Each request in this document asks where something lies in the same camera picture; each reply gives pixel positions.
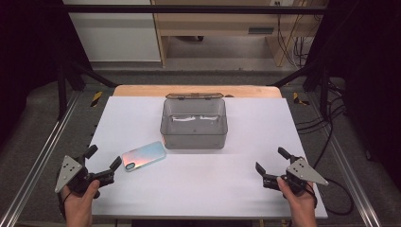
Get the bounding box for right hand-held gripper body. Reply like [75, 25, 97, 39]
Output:
[263, 154, 329, 195]

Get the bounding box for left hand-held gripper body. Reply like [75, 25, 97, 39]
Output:
[55, 155, 115, 194]

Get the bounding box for transparent grey plastic box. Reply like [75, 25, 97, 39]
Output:
[160, 97, 229, 150]

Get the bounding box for person's left hand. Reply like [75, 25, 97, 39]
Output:
[61, 179, 101, 216]

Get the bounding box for person's right hand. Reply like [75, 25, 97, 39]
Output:
[276, 176, 316, 212]

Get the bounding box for yellow black floor tape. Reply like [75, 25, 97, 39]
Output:
[90, 91, 104, 108]
[292, 92, 311, 107]

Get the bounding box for white table board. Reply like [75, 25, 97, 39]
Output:
[86, 96, 329, 220]

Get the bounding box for wooden table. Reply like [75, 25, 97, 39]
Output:
[113, 84, 283, 98]

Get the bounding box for transparent grey box lid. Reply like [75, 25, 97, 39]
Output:
[165, 92, 225, 101]

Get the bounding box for white cabinet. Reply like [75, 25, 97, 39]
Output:
[62, 0, 162, 63]

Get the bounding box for dark curtain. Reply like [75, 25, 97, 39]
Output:
[305, 0, 401, 183]
[0, 0, 93, 146]

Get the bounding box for wooden desk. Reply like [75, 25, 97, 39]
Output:
[150, 0, 329, 68]

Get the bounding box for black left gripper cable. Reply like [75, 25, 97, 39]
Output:
[57, 188, 73, 220]

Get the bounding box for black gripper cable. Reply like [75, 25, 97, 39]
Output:
[57, 188, 73, 220]
[304, 178, 355, 217]

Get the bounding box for metal floor rail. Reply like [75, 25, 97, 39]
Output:
[0, 91, 81, 227]
[327, 135, 382, 227]

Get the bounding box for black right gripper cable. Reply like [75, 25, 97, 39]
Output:
[304, 178, 355, 217]

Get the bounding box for black floor cables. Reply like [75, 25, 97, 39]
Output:
[295, 79, 348, 178]

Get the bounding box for black frame stand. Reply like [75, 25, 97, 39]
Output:
[56, 60, 117, 121]
[268, 61, 330, 117]

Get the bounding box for hanging desk cables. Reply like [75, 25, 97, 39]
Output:
[274, 1, 318, 68]

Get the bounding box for black horizontal frame bar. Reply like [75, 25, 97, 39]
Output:
[62, 4, 329, 15]

